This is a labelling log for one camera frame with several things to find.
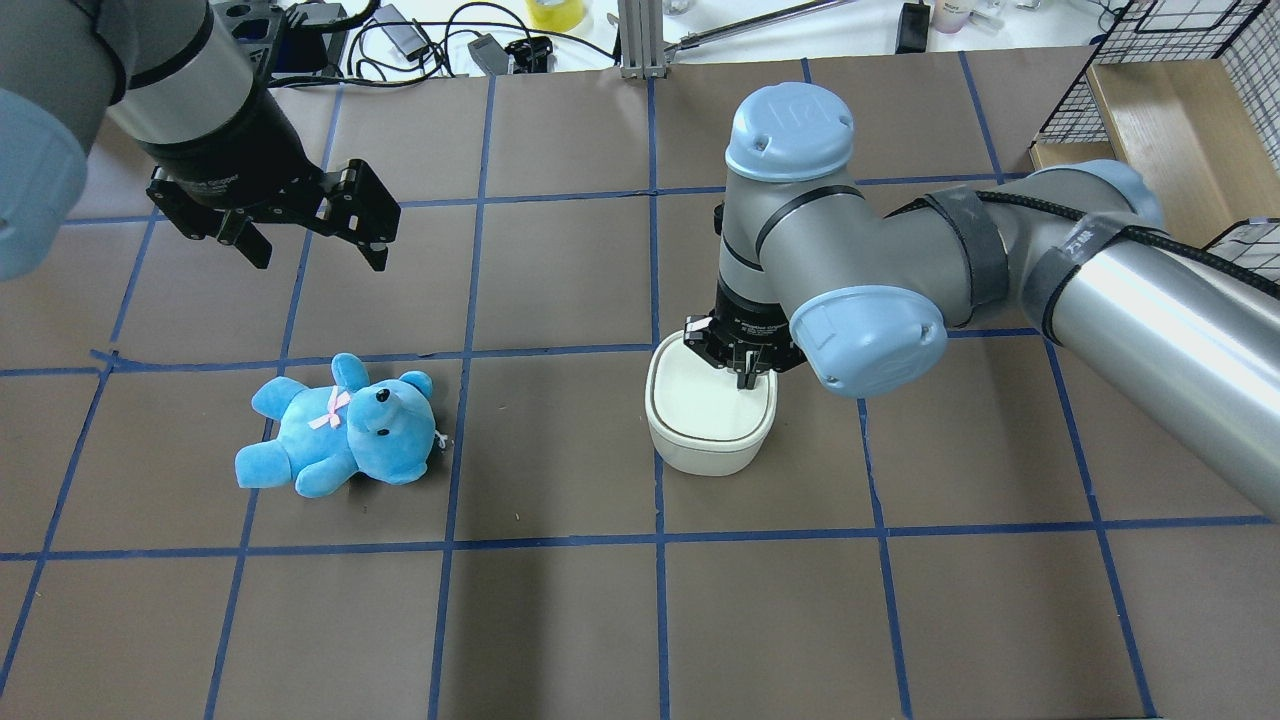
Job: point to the wooden wire-mesh shelf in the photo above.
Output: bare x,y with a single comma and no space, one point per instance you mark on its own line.
1185,92

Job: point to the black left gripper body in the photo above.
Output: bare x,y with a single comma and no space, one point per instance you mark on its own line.
232,150

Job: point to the yellow tape roll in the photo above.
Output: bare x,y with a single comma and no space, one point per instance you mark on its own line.
558,16

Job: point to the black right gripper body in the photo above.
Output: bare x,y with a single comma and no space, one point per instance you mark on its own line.
747,312

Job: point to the black power adapter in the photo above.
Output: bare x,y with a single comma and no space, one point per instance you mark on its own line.
409,40

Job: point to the aluminium frame post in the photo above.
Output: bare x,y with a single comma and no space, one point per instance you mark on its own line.
640,31

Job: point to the white trash can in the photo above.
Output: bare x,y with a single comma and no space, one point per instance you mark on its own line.
699,420

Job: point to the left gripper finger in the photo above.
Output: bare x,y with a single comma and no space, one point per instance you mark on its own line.
237,229
359,209

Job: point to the blue teddy bear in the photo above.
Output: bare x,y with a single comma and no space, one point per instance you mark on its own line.
385,430

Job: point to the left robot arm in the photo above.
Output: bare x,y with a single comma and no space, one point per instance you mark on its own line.
175,80

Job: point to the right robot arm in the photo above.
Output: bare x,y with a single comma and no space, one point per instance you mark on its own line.
808,273

